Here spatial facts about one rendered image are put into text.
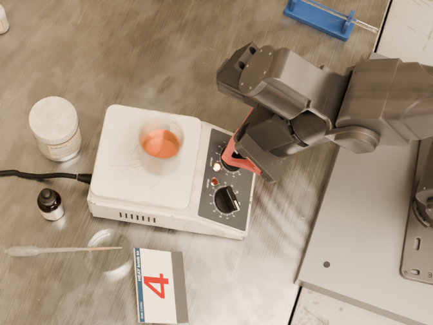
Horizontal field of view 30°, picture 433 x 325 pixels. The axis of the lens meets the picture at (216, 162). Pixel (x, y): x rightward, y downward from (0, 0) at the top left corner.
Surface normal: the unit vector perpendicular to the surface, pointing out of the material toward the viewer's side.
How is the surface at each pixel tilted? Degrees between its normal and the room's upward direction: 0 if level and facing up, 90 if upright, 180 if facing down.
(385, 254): 5
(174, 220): 90
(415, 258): 5
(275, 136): 77
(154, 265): 40
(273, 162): 30
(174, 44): 0
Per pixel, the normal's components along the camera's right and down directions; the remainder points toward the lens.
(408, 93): -0.61, -0.44
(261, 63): -0.79, -0.43
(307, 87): 0.51, -0.07
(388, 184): 0.03, -0.29
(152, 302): 0.70, -0.31
